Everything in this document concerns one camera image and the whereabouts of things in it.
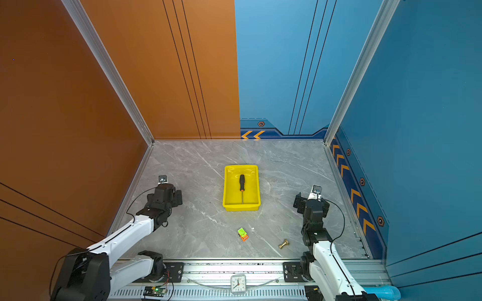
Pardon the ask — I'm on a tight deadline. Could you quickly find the black orange screwdriver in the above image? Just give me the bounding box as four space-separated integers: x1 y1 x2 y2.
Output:
239 174 246 204

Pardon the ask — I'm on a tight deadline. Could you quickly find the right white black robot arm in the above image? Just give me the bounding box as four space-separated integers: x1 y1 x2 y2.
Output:
293 185 379 300

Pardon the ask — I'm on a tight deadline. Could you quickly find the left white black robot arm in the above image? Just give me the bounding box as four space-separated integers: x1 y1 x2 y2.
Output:
50 183 183 300

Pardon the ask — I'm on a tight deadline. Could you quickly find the yellow plastic bin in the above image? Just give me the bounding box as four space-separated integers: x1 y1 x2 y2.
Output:
223 165 261 212

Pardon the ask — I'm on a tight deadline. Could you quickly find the brass fitting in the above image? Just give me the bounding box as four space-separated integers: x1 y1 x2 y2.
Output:
279 239 289 250

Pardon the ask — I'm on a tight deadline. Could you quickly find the green orange toy block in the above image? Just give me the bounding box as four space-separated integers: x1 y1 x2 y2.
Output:
237 228 249 242

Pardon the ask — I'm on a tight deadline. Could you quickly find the green circuit board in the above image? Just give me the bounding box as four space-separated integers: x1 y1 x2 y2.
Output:
142 286 168 299

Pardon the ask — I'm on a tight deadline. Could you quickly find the small white clock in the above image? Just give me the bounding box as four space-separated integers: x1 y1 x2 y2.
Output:
230 274 247 293

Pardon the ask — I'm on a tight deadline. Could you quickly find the light blue tube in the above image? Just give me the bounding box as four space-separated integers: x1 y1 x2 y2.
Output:
364 286 401 300

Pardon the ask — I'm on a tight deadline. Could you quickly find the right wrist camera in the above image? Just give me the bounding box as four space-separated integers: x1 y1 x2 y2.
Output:
308 185 322 201

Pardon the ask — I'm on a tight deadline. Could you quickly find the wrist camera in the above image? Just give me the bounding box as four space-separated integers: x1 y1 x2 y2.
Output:
308 185 322 201
158 175 168 185

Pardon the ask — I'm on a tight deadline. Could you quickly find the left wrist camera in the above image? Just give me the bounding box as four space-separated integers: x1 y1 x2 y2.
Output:
158 175 168 185

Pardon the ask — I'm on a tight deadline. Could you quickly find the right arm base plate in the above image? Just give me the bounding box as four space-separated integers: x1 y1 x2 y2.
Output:
282 262 312 283

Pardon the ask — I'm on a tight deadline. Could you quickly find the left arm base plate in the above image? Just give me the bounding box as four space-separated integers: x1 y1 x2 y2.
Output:
134 262 185 284

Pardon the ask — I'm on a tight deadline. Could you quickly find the aluminium front rail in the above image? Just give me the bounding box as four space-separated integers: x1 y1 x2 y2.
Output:
108 259 392 300

